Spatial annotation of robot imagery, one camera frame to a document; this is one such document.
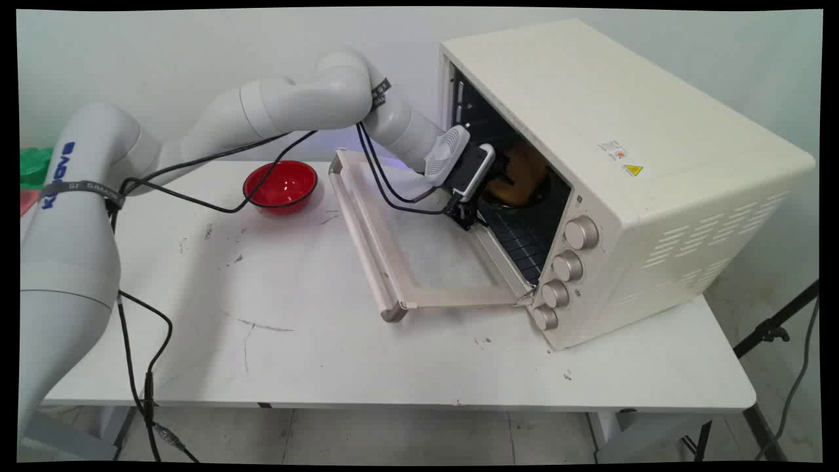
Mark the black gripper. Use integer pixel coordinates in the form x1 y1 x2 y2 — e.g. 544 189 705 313
451 149 518 231

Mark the golden toast slice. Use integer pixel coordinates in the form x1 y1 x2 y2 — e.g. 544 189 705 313
485 144 549 204

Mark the black round plate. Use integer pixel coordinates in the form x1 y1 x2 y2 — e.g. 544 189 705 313
482 177 553 212

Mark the glass oven door with handle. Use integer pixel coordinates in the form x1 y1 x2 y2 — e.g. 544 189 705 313
328 148 536 323

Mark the metal oven rack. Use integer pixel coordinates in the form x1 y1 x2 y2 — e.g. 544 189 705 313
488 208 559 286

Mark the cream toaster oven body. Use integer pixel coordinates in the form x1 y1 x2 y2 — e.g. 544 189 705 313
438 18 817 351

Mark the red bowl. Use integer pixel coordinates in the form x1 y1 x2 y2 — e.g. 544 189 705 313
243 160 319 216

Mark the white table leg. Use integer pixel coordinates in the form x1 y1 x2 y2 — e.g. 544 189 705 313
97 406 140 461
587 410 716 463

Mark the black tripod stand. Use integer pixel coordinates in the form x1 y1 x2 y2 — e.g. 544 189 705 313
733 281 820 359

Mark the green plastic object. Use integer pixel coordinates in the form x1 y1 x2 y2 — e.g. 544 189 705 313
20 147 54 191

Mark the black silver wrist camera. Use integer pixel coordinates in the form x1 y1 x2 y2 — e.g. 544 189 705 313
452 143 497 203

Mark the white ribbed camera mount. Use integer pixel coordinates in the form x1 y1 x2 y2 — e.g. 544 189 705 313
424 125 471 182

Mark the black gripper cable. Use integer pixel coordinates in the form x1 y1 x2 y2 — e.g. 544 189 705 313
105 122 459 463

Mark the black camera cable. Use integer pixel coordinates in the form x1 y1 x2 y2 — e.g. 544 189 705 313
115 123 439 463

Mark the grey hanging cable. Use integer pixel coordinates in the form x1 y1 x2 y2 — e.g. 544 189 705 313
756 298 821 461

